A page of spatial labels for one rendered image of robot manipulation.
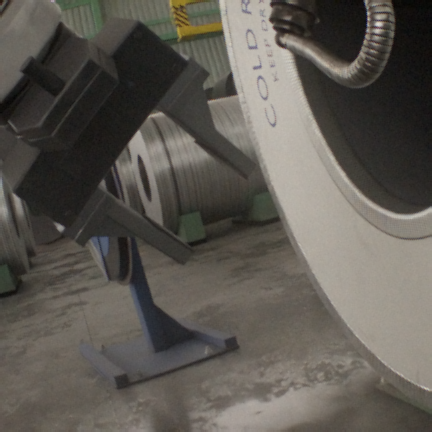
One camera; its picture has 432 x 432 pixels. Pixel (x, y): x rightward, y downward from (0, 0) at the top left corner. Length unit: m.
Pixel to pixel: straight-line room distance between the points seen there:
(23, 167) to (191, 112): 0.12
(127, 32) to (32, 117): 0.10
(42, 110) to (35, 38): 0.05
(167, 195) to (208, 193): 0.39
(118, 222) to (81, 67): 0.15
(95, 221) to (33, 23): 0.15
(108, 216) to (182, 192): 5.18
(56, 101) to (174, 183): 5.27
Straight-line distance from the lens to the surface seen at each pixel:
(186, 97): 0.39
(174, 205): 5.61
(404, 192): 0.98
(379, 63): 0.40
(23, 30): 0.32
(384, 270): 0.97
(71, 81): 0.28
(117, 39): 0.36
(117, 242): 2.06
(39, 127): 0.28
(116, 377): 2.05
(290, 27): 0.63
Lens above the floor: 0.66
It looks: 3 degrees down
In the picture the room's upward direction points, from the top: 15 degrees counter-clockwise
